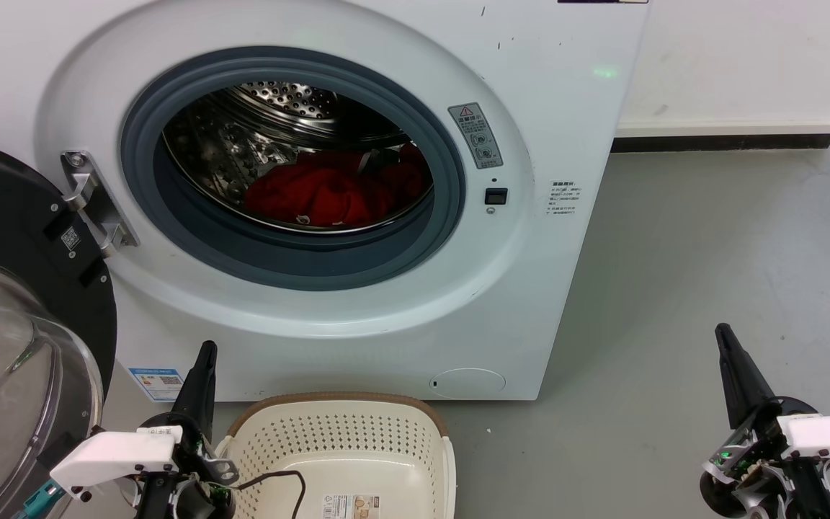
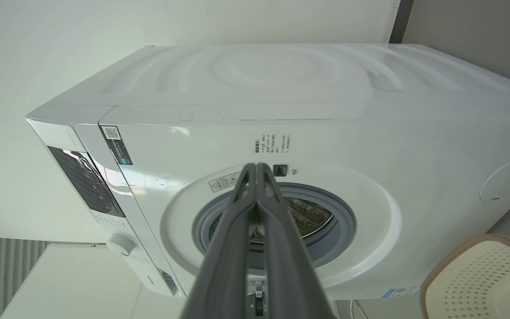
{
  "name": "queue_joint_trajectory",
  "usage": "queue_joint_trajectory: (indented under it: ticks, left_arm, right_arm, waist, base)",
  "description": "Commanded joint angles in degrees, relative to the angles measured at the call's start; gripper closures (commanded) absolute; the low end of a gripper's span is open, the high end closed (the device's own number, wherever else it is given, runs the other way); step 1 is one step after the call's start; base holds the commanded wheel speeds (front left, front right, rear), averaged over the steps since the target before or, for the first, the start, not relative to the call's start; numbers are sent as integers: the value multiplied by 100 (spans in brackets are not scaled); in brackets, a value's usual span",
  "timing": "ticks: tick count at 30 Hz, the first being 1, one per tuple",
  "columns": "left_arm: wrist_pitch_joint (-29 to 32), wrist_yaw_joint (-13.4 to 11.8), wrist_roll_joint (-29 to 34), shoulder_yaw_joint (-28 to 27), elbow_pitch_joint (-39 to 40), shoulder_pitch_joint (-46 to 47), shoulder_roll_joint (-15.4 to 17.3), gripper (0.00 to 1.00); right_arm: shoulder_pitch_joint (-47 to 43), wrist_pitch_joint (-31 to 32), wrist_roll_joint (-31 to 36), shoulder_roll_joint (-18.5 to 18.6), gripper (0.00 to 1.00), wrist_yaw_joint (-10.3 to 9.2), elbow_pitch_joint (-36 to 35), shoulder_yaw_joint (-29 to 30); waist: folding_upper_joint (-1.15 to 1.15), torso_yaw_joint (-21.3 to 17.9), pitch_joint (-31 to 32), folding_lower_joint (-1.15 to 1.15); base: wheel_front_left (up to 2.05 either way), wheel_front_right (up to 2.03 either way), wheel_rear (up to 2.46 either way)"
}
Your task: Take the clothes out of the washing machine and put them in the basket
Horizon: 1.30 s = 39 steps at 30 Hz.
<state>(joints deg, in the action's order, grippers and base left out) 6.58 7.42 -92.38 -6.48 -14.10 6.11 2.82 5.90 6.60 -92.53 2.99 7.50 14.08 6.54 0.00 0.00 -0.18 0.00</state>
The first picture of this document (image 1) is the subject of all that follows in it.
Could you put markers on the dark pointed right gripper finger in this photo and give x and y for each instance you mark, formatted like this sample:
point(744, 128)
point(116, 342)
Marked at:
point(750, 382)
point(732, 382)

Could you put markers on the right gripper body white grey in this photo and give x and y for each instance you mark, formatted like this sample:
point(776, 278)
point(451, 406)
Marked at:
point(818, 440)

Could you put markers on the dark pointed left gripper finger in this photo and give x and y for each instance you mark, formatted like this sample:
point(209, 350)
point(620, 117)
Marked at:
point(190, 393)
point(207, 393)

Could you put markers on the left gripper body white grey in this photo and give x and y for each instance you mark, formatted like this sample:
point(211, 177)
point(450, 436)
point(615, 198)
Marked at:
point(116, 454)

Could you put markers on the cream perforated laundry basket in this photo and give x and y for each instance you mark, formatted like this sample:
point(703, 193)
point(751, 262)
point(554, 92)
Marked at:
point(357, 440)

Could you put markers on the red cloth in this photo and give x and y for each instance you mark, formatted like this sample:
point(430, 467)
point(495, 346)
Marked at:
point(321, 191)

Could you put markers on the steel washing machine drum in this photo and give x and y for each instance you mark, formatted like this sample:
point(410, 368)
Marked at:
point(235, 137)

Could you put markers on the blue energy label sticker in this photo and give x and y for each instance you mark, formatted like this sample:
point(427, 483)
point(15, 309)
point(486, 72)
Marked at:
point(157, 384)

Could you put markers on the grey rubber door gasket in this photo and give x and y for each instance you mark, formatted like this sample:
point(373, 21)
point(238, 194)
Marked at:
point(278, 259)

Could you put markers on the paper label sticker with barcode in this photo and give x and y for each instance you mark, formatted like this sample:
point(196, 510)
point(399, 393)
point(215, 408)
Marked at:
point(350, 507)

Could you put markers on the white QR code sticker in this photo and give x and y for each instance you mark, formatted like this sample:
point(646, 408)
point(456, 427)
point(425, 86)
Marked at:
point(70, 238)

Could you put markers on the metal door hinge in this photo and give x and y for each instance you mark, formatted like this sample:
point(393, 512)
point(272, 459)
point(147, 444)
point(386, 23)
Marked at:
point(94, 202)

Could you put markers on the white front-load washing machine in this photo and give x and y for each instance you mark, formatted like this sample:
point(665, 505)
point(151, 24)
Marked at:
point(530, 288)

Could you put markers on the black baseboard strip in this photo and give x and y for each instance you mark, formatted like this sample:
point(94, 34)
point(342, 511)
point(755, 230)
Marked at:
point(717, 143)

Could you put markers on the small text label sticker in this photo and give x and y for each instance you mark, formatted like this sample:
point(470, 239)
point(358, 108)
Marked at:
point(563, 198)

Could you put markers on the round white filter cover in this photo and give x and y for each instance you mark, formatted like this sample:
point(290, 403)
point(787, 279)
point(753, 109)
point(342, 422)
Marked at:
point(467, 383)

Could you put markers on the black door latch socket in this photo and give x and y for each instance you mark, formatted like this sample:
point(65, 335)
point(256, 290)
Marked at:
point(496, 196)

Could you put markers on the grey warning sticker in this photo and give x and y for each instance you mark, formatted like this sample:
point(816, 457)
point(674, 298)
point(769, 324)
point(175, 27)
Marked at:
point(475, 135)

